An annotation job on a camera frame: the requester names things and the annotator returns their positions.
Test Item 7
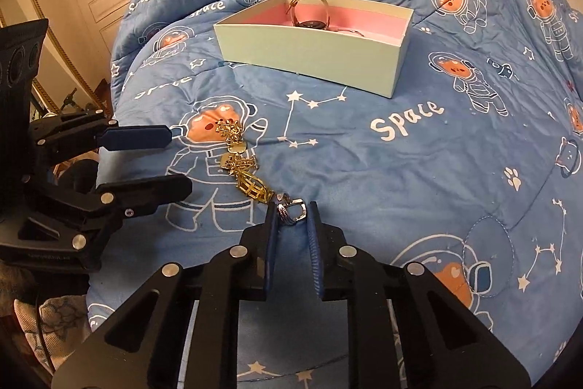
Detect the mint box pink lining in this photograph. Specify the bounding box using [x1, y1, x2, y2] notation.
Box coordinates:
[214, 0, 414, 98]

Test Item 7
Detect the blue space bear quilt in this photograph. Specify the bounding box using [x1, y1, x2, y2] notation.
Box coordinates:
[87, 0, 582, 381]

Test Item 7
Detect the rose gold wrist watch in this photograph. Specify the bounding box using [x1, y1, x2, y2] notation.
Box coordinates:
[286, 0, 330, 31]

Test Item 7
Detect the gold charm chain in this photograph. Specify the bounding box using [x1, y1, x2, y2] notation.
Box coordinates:
[214, 118, 277, 203]

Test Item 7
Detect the silver ring cluster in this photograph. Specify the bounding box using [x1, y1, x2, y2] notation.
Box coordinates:
[275, 192, 307, 226]

